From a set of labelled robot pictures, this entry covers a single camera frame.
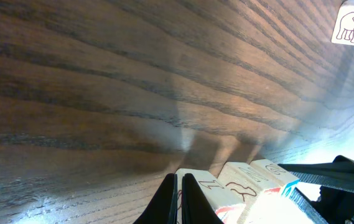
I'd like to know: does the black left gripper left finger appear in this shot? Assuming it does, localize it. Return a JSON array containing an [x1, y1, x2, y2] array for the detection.
[[134, 174, 178, 224]]

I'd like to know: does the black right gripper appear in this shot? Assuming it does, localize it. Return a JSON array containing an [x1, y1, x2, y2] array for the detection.
[[279, 156, 354, 224]]

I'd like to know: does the red letter I wooden block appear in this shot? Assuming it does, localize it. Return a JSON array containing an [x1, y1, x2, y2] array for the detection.
[[218, 162, 281, 223]]

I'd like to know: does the blue number 2 wooden block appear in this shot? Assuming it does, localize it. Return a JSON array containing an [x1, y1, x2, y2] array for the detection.
[[250, 159, 300, 198]]

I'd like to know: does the red letter A wooden block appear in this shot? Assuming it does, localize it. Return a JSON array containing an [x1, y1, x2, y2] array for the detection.
[[176, 169, 246, 224]]

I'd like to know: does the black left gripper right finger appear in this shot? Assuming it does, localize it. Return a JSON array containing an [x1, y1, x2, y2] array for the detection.
[[182, 174, 223, 224]]

